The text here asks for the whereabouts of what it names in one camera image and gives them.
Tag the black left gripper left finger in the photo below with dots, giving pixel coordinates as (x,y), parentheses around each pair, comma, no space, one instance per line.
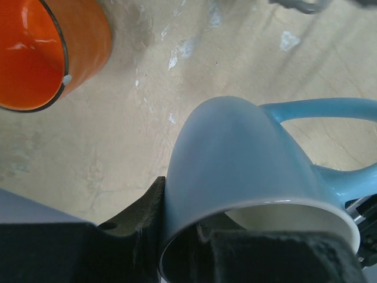
(42,244)

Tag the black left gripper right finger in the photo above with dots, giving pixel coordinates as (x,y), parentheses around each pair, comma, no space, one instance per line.
(227,253)

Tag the light blue ceramic mug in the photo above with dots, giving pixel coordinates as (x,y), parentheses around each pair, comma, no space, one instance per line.
(234,159)

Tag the orange ceramic mug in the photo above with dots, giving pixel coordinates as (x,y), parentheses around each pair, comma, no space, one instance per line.
(48,49)

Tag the grey wire dish rack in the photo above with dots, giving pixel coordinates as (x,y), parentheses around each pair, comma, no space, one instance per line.
(317,6)

